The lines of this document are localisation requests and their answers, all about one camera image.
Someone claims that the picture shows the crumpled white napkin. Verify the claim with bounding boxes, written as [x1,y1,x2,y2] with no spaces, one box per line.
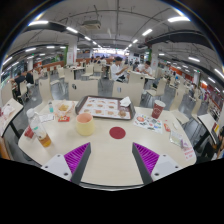
[120,97,131,107]

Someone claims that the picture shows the red sauce packet right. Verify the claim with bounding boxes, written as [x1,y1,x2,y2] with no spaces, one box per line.
[164,123,171,132]

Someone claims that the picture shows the left neighbouring table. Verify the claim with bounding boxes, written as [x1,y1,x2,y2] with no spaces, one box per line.
[0,98,23,138]

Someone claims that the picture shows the dark food tray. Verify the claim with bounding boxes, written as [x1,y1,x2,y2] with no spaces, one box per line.
[75,96,135,120]

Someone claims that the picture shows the small blue bottle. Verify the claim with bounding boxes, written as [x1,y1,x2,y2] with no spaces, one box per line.
[48,101,54,113]

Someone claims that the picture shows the fries in paper wrapper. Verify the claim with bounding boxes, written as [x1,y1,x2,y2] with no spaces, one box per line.
[54,101,75,117]

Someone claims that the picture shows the right neighbouring table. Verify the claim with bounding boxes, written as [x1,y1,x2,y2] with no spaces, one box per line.
[198,114,220,143]

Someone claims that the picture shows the red paper cup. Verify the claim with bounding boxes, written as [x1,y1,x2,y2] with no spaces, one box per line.
[152,100,166,119]

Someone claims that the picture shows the plastic bottle with orange drink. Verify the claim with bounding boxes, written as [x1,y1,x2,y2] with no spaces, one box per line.
[26,108,51,147]

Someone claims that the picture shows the beige chair left front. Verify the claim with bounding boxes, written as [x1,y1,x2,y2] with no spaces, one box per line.
[69,80,98,101]

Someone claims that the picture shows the clear plastic bag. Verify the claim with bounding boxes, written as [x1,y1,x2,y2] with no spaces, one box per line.
[170,131,183,147]

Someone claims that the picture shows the red round coaster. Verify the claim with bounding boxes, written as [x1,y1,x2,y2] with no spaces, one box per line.
[109,127,126,139]

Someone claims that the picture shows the red ketchup packet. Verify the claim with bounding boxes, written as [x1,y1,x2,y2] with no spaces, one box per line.
[58,116,70,122]

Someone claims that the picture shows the seated man at right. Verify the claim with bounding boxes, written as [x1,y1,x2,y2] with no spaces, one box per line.
[137,61,152,76]

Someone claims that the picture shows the white receipt paper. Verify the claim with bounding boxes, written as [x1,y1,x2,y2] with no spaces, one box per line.
[39,114,54,123]

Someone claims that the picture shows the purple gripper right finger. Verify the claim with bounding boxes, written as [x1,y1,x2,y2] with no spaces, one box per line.
[131,142,183,185]

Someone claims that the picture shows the man in white shirt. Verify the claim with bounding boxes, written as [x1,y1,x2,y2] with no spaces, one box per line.
[110,57,128,82]

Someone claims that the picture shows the colourful paper placemat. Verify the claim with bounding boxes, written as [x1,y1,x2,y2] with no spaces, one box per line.
[133,114,163,133]

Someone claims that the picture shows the beige chair right front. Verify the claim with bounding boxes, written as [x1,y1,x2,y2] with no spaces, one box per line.
[112,82,143,106]

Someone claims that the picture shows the yellow ceramic cup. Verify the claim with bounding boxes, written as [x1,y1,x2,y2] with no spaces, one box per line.
[76,113,95,136]

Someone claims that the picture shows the beige chair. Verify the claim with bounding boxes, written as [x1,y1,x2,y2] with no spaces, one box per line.
[69,80,98,101]
[112,82,143,106]

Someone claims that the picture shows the person in black shirt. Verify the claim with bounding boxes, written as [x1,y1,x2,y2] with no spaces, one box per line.
[14,72,26,96]

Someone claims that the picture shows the neighbouring table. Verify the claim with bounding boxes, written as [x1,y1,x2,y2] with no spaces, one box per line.
[0,98,23,138]
[198,114,220,143]

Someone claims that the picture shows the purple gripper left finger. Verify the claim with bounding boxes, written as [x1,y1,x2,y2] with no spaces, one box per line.
[41,142,92,186]

